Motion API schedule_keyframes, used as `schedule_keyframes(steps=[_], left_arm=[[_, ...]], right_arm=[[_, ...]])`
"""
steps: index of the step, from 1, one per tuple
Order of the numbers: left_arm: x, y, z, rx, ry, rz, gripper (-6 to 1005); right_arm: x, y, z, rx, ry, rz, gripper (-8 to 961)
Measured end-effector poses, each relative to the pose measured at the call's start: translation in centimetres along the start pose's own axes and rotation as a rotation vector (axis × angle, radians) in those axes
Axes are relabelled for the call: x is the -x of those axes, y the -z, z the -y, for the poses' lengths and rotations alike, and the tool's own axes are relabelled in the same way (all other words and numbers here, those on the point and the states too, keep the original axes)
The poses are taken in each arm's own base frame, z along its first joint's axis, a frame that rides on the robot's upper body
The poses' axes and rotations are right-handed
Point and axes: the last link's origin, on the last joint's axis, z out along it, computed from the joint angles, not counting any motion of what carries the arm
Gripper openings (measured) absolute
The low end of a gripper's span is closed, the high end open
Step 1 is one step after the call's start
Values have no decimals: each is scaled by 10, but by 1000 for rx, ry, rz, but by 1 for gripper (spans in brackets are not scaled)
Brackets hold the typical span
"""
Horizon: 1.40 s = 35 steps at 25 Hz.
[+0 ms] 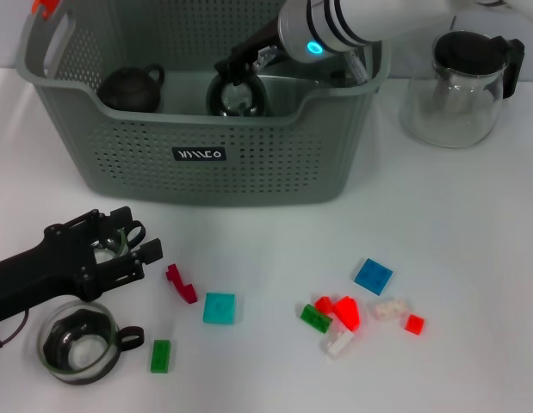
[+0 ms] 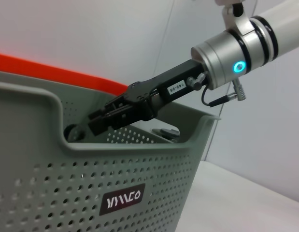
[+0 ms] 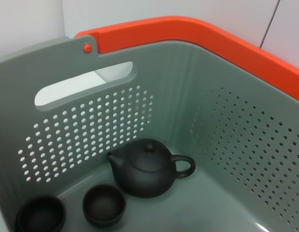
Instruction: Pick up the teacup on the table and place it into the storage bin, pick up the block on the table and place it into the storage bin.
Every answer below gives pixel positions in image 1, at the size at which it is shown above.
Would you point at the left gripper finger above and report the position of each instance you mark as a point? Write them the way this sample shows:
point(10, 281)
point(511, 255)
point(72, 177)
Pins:
point(119, 217)
point(152, 250)

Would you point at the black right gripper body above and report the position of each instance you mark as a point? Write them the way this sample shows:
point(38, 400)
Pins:
point(257, 43)

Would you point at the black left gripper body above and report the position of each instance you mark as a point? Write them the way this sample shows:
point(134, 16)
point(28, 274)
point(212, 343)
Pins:
point(51, 266)

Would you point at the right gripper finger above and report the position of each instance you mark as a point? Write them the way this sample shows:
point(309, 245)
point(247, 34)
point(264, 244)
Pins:
point(225, 75)
point(245, 72)

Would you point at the glass teacup black sleeve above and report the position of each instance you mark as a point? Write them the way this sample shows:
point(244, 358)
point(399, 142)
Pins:
point(107, 249)
point(236, 101)
point(78, 353)

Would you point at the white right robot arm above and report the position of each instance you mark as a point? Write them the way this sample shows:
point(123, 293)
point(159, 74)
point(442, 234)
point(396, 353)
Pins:
point(335, 26)

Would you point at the grey perforated storage bin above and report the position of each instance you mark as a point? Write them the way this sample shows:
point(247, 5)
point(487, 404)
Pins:
point(206, 180)

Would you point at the dark red curved brick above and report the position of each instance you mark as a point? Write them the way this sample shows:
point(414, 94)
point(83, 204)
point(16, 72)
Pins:
point(184, 290)

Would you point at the teal square brick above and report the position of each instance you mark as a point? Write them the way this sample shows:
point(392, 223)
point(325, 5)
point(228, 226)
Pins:
point(218, 307)

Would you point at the dark clay teapot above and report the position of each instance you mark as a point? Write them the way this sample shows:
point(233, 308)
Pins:
point(128, 90)

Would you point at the bright green long brick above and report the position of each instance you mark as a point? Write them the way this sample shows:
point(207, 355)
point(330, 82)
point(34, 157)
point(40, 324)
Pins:
point(161, 355)

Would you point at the dark green plastic brick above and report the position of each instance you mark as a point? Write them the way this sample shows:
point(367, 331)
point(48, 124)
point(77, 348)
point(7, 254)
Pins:
point(315, 318)

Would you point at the small red stepped brick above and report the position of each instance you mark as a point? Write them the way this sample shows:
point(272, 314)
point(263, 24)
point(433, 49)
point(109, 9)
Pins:
point(323, 303)

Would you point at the glass pitcher black lid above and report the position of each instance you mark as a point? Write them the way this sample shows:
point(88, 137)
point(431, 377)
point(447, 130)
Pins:
point(451, 99)

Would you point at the red slope brick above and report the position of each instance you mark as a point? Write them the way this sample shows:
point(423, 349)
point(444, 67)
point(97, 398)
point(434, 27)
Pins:
point(347, 312)

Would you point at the white plastic brick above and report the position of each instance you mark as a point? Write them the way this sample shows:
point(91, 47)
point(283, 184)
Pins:
point(391, 310)
point(337, 344)

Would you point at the blue square brick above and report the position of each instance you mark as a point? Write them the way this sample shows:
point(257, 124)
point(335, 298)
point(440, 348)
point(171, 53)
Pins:
point(373, 276)

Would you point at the small red square brick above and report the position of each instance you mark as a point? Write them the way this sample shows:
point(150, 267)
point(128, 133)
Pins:
point(414, 323)

